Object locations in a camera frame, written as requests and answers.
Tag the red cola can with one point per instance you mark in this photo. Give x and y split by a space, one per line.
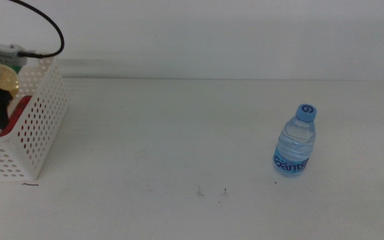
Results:
20 110

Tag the yellow tea bottle green label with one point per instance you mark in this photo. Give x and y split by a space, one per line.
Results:
7 80

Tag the clear water bottle blue cap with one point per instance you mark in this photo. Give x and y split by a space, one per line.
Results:
293 146

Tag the white perforated plastic basket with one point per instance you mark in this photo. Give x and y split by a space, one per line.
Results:
42 126

